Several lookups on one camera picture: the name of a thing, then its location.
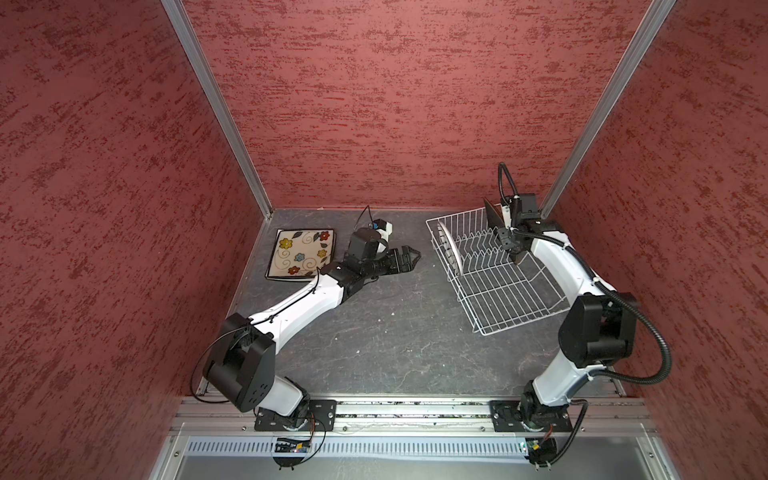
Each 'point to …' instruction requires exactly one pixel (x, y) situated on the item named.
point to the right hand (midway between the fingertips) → (514, 237)
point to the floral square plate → (298, 253)
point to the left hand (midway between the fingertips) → (409, 262)
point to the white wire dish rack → (493, 291)
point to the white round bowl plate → (450, 248)
